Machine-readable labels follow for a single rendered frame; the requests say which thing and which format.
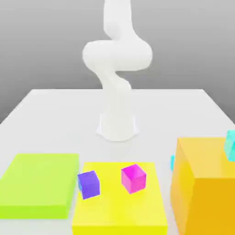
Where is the large orange box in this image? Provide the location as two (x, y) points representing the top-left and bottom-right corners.
(170, 137), (235, 235)

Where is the small magenta cube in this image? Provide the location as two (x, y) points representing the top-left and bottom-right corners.
(121, 163), (147, 195)

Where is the large lime green box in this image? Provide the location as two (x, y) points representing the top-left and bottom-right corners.
(0, 153), (80, 220)

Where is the small purple cube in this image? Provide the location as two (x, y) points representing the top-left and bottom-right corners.
(77, 170), (101, 200)

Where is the large yellow box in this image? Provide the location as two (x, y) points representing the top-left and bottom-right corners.
(72, 162), (168, 235)

